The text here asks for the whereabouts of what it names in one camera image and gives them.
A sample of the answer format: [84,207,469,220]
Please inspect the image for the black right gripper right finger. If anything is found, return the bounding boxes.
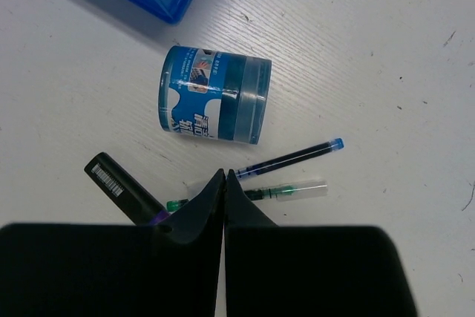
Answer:
[224,172,417,316]

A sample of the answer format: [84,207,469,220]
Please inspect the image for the green ink pen refill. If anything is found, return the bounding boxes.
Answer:
[166,180,328,212]

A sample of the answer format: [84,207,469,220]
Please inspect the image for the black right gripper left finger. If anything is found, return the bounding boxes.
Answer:
[1,170,226,316]

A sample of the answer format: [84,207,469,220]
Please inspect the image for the blue labelled round jar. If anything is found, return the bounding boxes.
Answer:
[157,45,272,145]

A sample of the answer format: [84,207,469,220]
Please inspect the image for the blue ink pen refill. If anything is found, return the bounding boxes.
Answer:
[235,138,344,180]

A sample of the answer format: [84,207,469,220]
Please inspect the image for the purple capped black highlighter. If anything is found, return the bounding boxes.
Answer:
[84,152,170,225]

